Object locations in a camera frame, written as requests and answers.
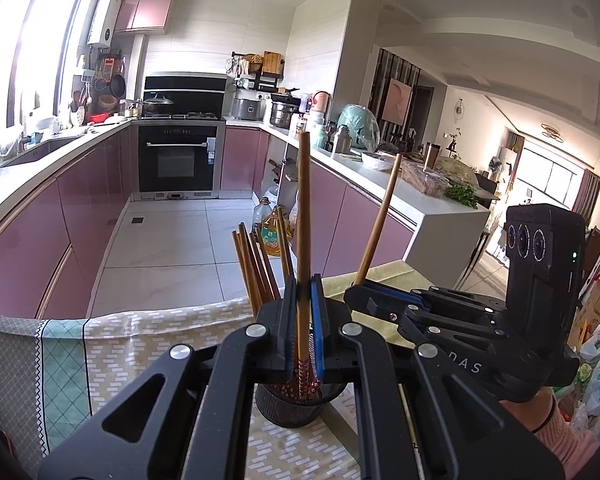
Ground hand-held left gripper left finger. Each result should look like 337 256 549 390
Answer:
37 275 299 480

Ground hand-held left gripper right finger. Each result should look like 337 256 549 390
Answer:
309 274 566 480

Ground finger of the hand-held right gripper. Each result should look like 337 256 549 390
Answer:
343 285 502 346
361 281 507 314

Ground bunch of bamboo chopsticks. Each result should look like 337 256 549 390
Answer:
231 205 331 403

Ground red-ended bamboo chopstick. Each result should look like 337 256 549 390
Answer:
354 154 404 287
292 131 322 402

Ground black mesh holder cup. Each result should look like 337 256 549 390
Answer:
255 381 349 429

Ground person's right forearm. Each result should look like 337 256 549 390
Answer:
500 387 600 480

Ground pink base cabinets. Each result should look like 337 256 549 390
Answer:
0 125 134 322
219 127 491 282

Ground cooking oil bottle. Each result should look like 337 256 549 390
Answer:
259 209 289 260
252 184 281 233

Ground white kitchen countertop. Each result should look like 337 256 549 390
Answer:
0 114 492 242

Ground clear plastic food container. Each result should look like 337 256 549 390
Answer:
399 163 450 196

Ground green leafy vegetables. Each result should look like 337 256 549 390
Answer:
443 184 480 210

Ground white bowl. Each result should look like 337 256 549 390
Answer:
360 152 396 171

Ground living room window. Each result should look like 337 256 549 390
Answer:
517 139 600 206

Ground patterned tablecloth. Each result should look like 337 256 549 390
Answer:
0 260 431 480

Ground steel thermos flask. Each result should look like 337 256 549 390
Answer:
332 124 352 155

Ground pink kettle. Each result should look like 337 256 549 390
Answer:
310 90 334 116

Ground steel stockpot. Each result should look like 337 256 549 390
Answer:
269 100 300 130

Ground black built-in oven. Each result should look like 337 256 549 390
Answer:
138 124 220 194

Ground silver rice cooker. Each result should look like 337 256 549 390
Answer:
231 95 267 122

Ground black wok with lid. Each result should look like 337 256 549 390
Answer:
142 93 175 115

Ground black range hood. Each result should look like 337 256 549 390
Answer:
143 74 229 115

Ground kitchen sink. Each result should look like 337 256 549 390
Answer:
0 137 74 169

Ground hanging kitchen utensil rack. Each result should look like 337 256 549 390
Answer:
72 49 129 126

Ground white water heater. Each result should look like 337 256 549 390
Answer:
87 0 121 46

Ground kitchen window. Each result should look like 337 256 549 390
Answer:
0 0 94 131

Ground pink framed wall picture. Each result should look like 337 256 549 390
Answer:
383 77 414 124

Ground black wall shelf rack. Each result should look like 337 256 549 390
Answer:
232 50 286 92

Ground pink wall cabinet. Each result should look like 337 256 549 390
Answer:
113 0 179 35

